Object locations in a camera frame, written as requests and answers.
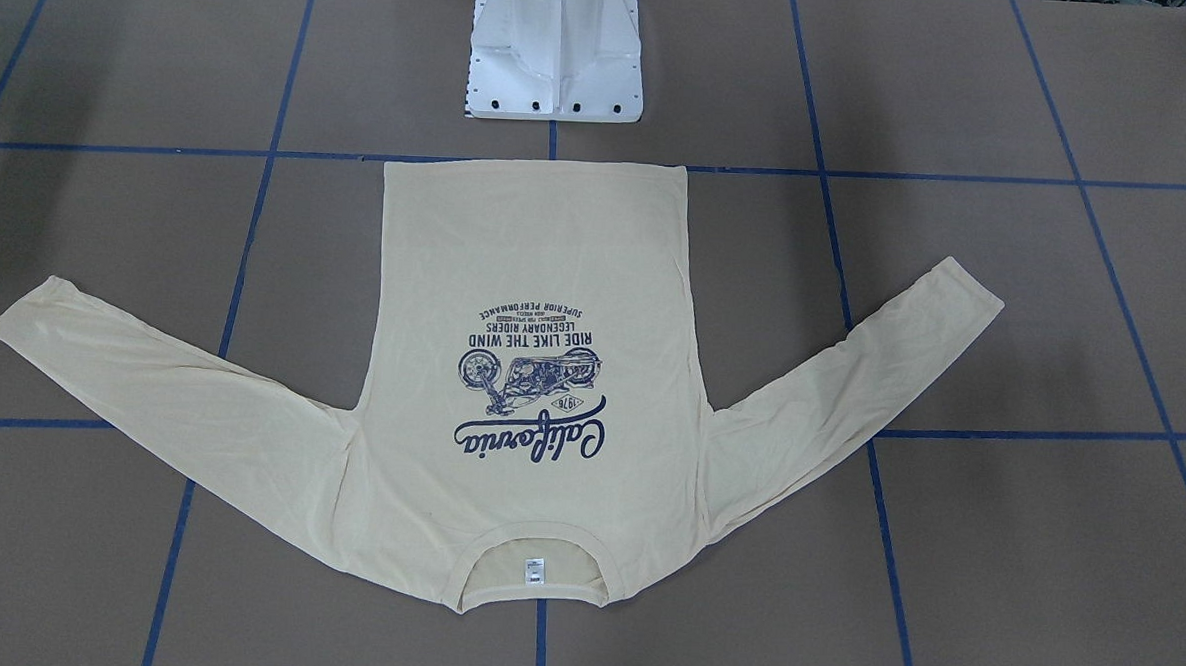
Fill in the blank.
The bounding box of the cream long-sleeve printed shirt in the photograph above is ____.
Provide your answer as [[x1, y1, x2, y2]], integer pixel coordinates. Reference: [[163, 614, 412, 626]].
[[0, 160, 1005, 614]]

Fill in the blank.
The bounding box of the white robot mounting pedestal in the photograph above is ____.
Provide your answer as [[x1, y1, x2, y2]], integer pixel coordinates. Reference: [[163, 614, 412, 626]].
[[465, 0, 644, 124]]

